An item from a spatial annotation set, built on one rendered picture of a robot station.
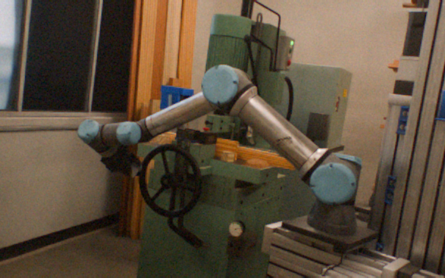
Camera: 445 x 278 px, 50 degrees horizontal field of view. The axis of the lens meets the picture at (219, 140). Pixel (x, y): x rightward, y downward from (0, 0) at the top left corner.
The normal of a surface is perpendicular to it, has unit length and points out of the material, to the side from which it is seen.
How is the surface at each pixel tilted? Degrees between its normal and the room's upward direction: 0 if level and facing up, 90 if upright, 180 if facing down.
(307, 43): 90
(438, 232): 90
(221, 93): 86
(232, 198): 90
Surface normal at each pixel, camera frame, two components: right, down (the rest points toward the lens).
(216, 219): -0.46, 0.04
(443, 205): -0.63, 0.00
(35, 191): 0.90, 0.17
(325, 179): -0.24, 0.14
